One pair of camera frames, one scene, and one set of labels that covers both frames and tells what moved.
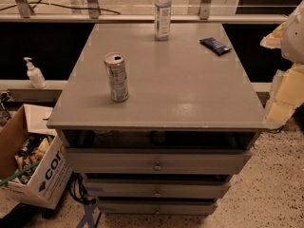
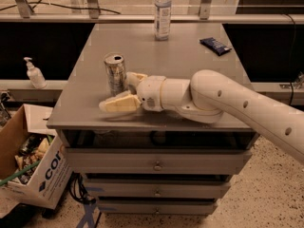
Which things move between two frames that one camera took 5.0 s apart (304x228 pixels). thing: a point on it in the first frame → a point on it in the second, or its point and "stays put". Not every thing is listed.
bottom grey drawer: (156, 207) stays put
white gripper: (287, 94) → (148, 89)
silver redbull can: (117, 76) stays put
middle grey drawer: (155, 188) stays put
